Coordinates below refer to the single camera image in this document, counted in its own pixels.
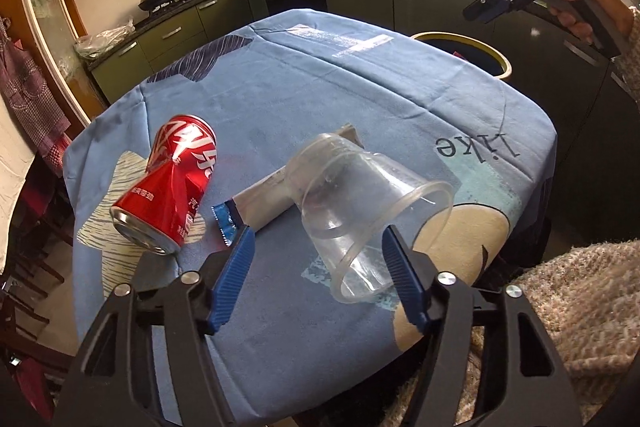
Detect person's right forearm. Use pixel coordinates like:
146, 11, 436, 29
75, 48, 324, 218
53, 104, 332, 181
612, 7, 640, 102

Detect yellow rimmed trash bin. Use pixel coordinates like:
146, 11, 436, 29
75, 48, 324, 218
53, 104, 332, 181
410, 32, 513, 82

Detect dark wooden chair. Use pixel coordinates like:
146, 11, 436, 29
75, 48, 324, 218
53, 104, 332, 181
0, 157, 76, 358

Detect plaid apron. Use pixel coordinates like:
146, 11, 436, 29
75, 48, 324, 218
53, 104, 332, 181
0, 17, 73, 168

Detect dented red soda can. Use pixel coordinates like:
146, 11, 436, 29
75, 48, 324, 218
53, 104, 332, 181
109, 114, 219, 255

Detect clear plastic cup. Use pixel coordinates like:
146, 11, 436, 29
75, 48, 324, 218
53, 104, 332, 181
286, 132, 455, 304

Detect clear plastic bag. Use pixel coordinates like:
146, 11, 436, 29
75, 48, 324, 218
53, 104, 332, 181
74, 19, 137, 60

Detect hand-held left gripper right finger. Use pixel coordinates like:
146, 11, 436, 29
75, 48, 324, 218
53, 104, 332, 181
382, 227, 583, 427

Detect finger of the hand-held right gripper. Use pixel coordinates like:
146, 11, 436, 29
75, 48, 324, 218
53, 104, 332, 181
462, 0, 512, 24

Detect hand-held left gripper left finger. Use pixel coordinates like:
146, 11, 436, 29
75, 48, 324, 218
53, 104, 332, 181
60, 227, 256, 427

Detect blue and silver snack wrapper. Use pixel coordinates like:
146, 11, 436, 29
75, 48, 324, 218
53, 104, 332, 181
211, 123, 368, 249

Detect wooden framed glass door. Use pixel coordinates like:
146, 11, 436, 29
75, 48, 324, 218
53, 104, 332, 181
15, 0, 96, 122

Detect blue printed tablecloth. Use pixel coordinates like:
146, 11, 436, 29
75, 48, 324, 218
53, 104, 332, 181
62, 9, 558, 427

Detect knit sweater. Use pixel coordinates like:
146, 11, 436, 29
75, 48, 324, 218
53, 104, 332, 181
390, 242, 640, 427

